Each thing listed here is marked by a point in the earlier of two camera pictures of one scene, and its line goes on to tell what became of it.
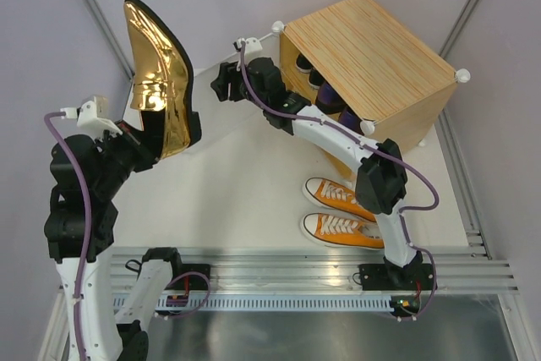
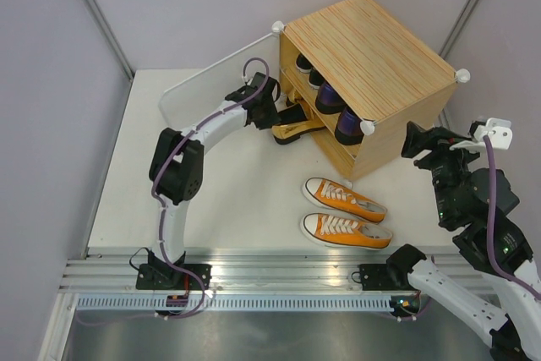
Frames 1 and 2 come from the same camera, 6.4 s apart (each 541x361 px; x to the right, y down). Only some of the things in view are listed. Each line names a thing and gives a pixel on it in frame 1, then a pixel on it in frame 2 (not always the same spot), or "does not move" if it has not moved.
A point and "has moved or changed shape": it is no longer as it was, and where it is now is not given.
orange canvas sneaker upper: [325, 194] does not move
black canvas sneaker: [314, 79] does not move
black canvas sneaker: [303, 65] does not move
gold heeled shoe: [163, 74] has moved or changed shape
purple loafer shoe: [348, 118] does not move
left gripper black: [146, 154] -> [274, 118]
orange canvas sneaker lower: [331, 229] does not move
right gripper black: [227, 73] -> [417, 137]
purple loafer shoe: [328, 101] does not move
